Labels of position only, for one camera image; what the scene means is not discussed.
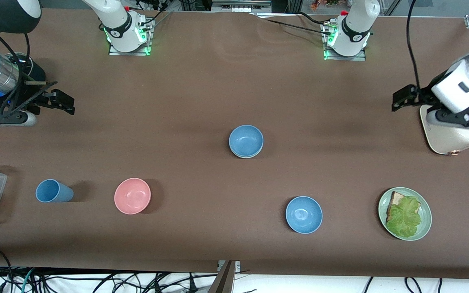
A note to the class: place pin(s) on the blue bowl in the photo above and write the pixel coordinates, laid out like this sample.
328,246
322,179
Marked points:
303,214
246,140

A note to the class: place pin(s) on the light green bowl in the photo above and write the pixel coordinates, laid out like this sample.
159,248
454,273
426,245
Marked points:
246,157

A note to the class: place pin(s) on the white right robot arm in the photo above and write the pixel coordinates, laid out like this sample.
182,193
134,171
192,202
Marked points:
116,24

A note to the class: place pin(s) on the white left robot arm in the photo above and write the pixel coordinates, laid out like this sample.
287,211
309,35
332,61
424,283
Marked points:
354,28

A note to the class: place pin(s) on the pink bowl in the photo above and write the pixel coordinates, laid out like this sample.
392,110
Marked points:
132,196

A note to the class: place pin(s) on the cream white toaster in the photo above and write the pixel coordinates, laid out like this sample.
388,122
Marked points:
448,136

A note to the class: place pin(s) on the blue cup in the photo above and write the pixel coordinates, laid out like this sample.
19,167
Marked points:
53,191

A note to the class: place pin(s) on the toast slice under lettuce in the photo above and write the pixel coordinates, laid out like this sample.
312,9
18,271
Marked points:
396,199

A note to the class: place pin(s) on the green lettuce leaf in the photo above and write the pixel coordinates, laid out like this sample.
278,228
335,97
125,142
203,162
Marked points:
404,219

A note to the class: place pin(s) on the light green plate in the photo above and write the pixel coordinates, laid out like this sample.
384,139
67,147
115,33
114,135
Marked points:
426,221

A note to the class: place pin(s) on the grey support beam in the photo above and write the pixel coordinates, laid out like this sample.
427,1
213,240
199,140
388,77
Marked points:
222,280

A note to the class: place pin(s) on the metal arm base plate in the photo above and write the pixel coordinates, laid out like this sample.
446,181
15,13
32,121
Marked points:
356,57
130,52

